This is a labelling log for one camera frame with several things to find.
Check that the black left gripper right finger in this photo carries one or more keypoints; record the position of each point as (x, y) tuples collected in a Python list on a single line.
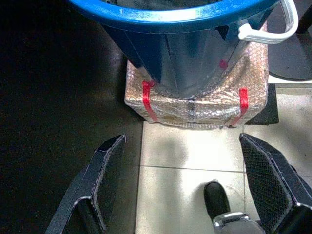
[(268, 185)]

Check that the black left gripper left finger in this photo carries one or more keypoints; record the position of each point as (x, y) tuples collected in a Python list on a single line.
[(83, 195)]

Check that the bubble-wrapped box with red tape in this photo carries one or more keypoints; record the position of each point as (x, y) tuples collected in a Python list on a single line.
[(207, 107)]

